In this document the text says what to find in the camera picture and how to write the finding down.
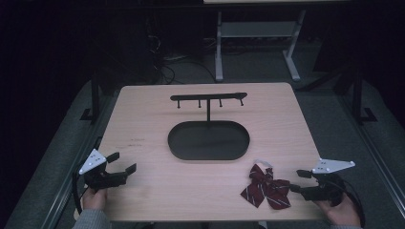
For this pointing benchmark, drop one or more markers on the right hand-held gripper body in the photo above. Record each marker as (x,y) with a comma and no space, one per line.
(324,191)

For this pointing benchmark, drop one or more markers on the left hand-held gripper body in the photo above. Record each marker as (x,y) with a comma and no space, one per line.
(95,178)

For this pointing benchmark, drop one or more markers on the dark red striped bow tie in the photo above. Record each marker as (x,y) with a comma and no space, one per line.
(266,191)

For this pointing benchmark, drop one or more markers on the person's left hand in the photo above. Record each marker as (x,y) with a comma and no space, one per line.
(94,199)

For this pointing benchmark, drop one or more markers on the person's right hand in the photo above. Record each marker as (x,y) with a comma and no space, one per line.
(340,213)

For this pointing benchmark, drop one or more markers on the black metal stand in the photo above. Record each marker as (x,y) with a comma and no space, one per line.
(94,95)
(358,95)

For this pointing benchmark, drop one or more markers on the black hanger stand with tray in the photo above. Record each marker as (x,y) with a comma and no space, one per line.
(208,141)

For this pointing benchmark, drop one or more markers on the grey metal floor rail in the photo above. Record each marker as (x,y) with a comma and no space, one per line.
(73,171)
(375,156)

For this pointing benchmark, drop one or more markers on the white metal desk frame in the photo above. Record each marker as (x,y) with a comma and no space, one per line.
(258,30)

